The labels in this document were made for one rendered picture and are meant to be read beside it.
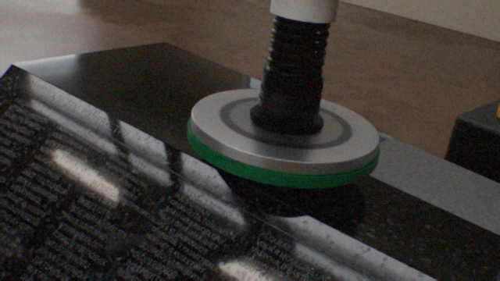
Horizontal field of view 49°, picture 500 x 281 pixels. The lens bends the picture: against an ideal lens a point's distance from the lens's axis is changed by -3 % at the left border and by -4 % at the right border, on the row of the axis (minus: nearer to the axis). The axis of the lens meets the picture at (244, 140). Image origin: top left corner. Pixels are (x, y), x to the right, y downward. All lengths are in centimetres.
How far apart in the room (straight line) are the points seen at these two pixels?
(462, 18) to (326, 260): 652
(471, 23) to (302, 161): 647
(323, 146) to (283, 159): 6
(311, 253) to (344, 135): 14
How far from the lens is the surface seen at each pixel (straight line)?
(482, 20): 694
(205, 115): 62
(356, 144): 61
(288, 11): 57
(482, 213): 67
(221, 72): 98
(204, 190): 63
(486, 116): 125
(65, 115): 82
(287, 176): 54
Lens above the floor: 109
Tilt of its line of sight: 23 degrees down
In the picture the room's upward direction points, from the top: 7 degrees clockwise
